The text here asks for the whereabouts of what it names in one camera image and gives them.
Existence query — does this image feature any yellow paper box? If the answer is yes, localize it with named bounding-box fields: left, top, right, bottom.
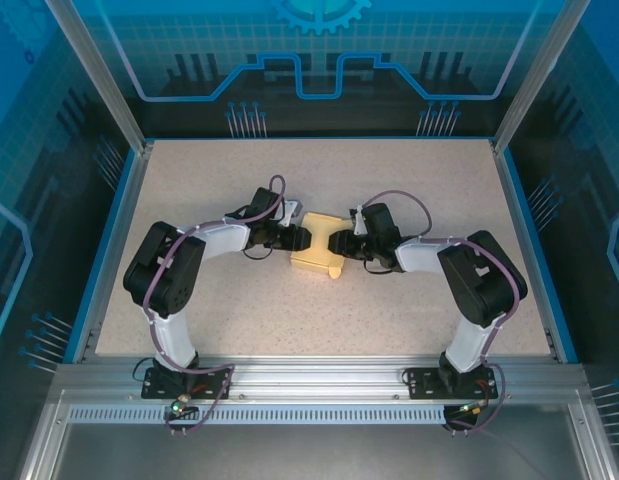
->
left=289, top=211, right=346, bottom=281

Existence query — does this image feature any aluminium front beam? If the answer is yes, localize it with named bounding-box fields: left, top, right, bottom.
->
left=53, top=355, right=588, bottom=401

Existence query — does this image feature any grey metal front panel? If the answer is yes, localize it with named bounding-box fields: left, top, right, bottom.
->
left=18, top=389, right=615, bottom=480

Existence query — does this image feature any aluminium table side rail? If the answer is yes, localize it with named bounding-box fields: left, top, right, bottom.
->
left=71, top=142, right=156, bottom=364
left=490, top=142, right=565, bottom=364

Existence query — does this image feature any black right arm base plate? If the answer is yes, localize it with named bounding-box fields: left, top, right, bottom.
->
left=406, top=367, right=495, bottom=400

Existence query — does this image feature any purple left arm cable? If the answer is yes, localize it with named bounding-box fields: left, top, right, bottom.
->
left=141, top=174, right=290, bottom=437

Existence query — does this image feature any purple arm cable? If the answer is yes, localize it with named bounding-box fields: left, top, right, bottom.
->
left=141, top=174, right=290, bottom=437
left=358, top=189, right=530, bottom=435

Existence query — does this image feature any slotted aluminium cable duct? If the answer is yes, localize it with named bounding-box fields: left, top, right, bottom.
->
left=68, top=405, right=448, bottom=426

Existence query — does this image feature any cable connector with green light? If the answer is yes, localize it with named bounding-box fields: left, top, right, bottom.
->
left=168, top=394, right=198, bottom=419
left=446, top=399, right=490, bottom=419

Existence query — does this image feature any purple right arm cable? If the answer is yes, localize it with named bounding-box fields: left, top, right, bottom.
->
left=358, top=189, right=530, bottom=435

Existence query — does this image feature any aluminium frame post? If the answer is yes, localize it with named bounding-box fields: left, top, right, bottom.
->
left=42, top=0, right=156, bottom=156
left=490, top=0, right=599, bottom=157

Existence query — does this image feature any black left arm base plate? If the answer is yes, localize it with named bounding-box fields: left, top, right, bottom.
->
left=141, top=364, right=233, bottom=401

